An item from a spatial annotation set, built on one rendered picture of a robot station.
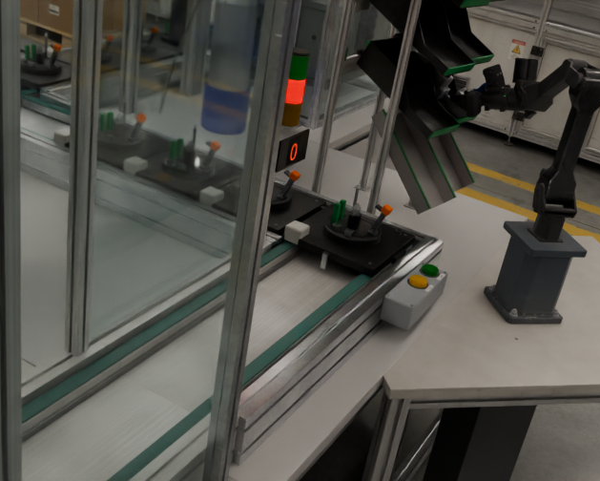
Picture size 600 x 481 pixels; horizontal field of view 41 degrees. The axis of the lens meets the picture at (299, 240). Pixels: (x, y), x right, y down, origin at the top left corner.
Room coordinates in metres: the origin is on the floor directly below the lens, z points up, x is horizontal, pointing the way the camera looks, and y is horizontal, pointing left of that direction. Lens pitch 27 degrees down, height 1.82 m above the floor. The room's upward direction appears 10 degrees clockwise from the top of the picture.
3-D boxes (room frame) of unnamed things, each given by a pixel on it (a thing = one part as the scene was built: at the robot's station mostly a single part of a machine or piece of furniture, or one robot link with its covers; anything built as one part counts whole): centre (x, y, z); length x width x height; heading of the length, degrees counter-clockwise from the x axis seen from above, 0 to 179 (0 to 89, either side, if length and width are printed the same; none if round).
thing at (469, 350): (1.79, -0.55, 0.84); 0.90 x 0.70 x 0.03; 108
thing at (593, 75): (1.76, -0.56, 1.30); 0.07 x 0.06 x 0.32; 103
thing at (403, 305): (1.59, -0.28, 0.93); 0.21 x 0.07 x 0.06; 154
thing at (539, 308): (1.74, -0.57, 0.96); 0.15 x 0.15 x 0.20; 18
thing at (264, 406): (1.44, -0.14, 0.91); 0.89 x 0.06 x 0.11; 154
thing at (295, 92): (1.64, 0.07, 1.33); 0.05 x 0.05 x 0.05
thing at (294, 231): (1.71, 0.01, 0.97); 0.05 x 0.05 x 0.04; 64
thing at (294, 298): (1.50, 0.03, 0.91); 0.84 x 0.28 x 0.10; 154
